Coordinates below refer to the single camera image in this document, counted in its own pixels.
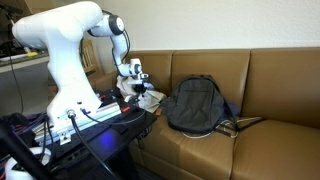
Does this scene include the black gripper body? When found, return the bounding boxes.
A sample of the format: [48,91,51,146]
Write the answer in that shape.
[133,79,148,92]

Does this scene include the white cloth with grey stripe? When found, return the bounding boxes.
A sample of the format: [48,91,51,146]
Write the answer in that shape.
[116,75,167,114]

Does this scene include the grey fabric backpack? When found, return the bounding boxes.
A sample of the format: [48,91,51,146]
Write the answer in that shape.
[165,74,266,137]

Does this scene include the black robot table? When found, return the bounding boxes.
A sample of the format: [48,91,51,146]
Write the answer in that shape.
[0,88,158,180]

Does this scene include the wooden chair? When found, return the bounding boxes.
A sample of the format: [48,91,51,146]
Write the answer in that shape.
[81,38,102,76]

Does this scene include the grey desk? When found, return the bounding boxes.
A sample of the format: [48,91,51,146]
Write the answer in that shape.
[0,49,51,75]

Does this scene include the black tripod leg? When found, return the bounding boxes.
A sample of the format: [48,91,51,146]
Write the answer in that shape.
[0,122,52,180]

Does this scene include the brown leather sofa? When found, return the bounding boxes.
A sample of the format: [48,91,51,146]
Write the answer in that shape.
[89,47,320,180]

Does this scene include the white round object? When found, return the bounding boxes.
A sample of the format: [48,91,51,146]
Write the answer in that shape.
[4,146,53,180]

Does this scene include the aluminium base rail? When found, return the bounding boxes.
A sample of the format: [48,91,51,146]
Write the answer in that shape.
[32,100,123,146]

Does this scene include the thick black cable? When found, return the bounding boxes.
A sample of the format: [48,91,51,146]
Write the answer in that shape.
[67,110,118,180]

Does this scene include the white cable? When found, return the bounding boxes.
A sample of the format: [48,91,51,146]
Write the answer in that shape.
[180,116,264,140]

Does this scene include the colourful cable bundle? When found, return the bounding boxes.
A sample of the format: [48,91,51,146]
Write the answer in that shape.
[9,112,48,135]

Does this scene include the thin hanging black cable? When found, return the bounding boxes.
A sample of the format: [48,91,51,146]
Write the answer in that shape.
[7,12,25,115]

